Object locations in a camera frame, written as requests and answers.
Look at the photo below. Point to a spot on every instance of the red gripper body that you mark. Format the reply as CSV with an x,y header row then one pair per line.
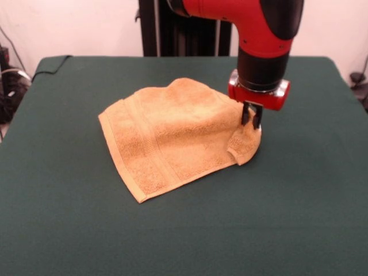
x,y
258,99

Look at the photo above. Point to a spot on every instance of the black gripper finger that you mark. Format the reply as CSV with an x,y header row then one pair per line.
x,y
245,115
257,119

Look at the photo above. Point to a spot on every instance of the orange terry towel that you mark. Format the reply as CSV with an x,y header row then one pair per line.
x,y
178,132

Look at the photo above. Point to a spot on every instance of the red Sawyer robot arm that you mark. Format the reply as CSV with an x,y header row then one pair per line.
x,y
258,28

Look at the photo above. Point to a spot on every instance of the grey black stand base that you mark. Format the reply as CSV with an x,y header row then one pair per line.
x,y
357,77

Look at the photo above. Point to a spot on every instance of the dark green table cloth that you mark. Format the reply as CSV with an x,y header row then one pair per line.
x,y
72,201

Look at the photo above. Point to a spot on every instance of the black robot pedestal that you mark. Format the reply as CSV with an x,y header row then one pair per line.
x,y
149,34

